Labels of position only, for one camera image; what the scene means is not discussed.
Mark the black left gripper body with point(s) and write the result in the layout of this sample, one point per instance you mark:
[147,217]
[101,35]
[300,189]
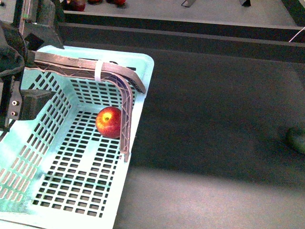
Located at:
[15,103]

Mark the black lower display tray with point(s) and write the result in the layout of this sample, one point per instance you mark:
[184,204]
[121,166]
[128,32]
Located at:
[210,150]

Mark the black upper display tray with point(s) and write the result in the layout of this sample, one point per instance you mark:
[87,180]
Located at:
[274,19]

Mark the green mango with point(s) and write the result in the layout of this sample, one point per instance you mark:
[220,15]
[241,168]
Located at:
[295,138]

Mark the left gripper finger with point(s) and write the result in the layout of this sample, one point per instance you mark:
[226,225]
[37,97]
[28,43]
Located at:
[82,68]
[126,108]

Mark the red yellow apple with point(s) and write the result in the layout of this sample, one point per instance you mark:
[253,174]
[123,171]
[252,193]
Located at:
[108,122]

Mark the orange red apple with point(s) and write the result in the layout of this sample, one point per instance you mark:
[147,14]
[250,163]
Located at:
[119,2]

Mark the black display tray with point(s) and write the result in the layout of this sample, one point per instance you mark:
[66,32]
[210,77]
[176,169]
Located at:
[274,19]
[210,150]

